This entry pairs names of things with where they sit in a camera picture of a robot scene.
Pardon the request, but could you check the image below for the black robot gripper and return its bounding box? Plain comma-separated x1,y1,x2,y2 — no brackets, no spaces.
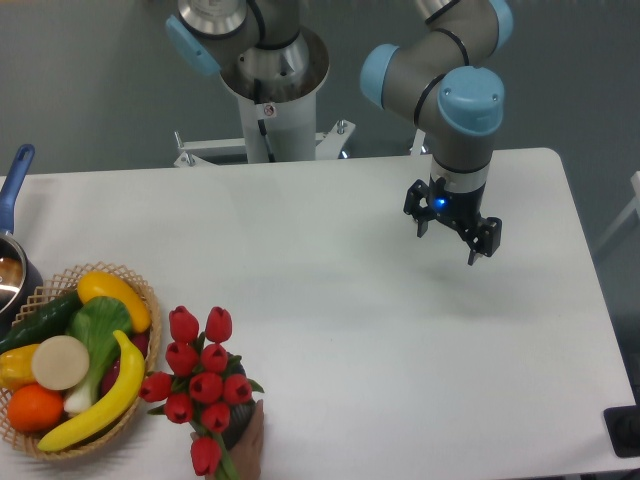
403,177,502,266

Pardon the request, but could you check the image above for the dark grey ribbed vase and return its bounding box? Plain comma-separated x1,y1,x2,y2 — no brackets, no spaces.
221,352,264,450

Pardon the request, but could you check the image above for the red tulip bouquet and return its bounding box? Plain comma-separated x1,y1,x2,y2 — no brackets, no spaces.
139,306,239,479

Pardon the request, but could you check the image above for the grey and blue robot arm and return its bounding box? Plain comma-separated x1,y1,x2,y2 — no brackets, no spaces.
165,1,513,259

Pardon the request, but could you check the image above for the person's hand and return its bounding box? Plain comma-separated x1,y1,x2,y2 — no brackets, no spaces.
204,398,266,480

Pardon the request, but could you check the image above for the black device at table edge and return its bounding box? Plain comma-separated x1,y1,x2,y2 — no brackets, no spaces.
603,405,639,458

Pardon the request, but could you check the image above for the yellow banana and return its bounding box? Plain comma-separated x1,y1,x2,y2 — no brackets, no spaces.
37,330,146,453

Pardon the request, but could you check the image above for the green bok choy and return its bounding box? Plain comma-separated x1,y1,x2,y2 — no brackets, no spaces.
64,296,132,416

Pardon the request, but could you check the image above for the woven wicker basket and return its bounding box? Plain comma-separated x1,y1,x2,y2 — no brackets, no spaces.
1,261,162,461

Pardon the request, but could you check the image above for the green cucumber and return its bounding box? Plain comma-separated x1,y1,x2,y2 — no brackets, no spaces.
1,290,83,353

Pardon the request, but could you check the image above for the beige round disc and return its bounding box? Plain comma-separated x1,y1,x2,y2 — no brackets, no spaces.
31,335,89,391

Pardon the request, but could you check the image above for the yellow bell pepper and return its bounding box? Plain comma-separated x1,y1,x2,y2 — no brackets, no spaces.
1,344,39,391

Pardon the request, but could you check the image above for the orange fruit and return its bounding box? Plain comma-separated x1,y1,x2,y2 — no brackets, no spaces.
7,384,63,433

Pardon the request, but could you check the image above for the white frame at right edge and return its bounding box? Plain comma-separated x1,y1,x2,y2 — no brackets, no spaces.
594,171,639,259

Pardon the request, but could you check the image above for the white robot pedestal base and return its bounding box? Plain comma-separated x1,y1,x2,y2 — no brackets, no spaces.
173,24,357,169

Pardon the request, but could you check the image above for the blue handled saucepan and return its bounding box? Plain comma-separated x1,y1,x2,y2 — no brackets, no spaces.
1,144,42,338

